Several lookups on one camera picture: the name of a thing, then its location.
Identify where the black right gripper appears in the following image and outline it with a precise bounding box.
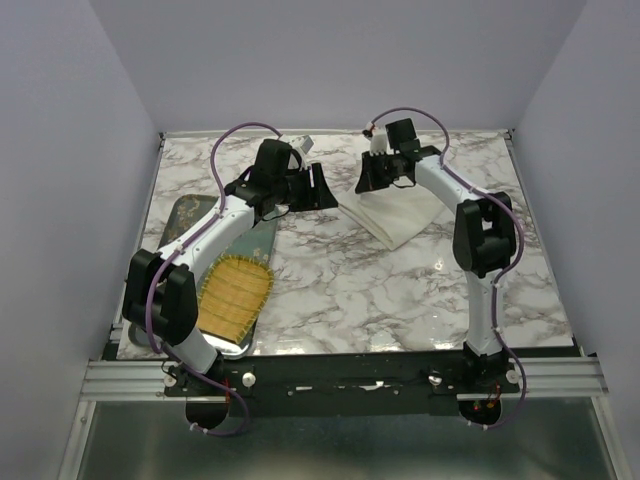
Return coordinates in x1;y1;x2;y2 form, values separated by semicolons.
353;150;398;194

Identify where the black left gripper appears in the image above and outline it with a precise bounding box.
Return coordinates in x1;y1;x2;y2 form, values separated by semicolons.
273;163;339;213

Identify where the cream cloth napkin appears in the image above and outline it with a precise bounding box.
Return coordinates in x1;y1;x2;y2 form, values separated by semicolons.
338;188;446;251

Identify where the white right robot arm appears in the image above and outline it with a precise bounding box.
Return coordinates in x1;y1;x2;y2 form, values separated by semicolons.
355;118;524;392

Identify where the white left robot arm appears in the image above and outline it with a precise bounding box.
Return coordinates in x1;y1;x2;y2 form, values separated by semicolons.
122;136;338;395

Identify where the green floral metal tray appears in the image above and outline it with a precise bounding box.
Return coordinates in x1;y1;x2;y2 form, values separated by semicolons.
116;194;278;360

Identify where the yellow bamboo mat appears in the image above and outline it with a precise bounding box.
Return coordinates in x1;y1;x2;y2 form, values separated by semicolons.
196;255;274;345

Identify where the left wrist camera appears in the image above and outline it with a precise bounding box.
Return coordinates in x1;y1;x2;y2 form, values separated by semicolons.
290;135;314;156

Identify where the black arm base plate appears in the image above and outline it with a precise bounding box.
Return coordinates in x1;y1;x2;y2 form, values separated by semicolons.
165;350;520;417

